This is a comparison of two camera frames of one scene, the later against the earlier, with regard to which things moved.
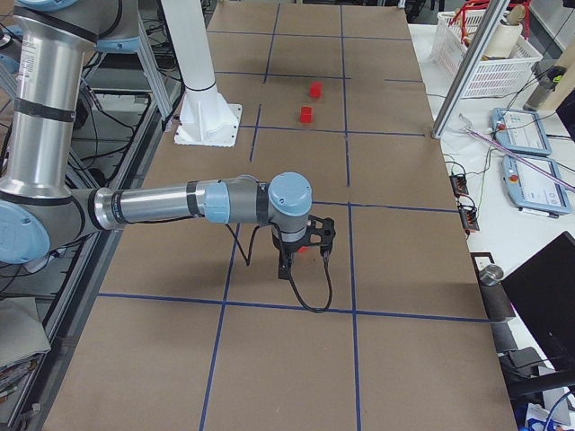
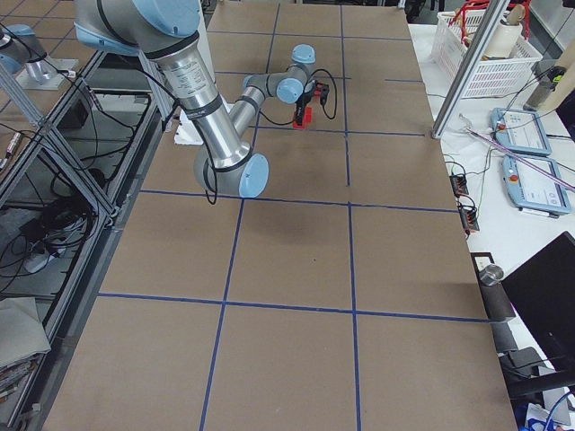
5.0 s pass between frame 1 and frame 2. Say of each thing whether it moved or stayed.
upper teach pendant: stayed
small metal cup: stayed
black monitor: stayed
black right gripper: moved
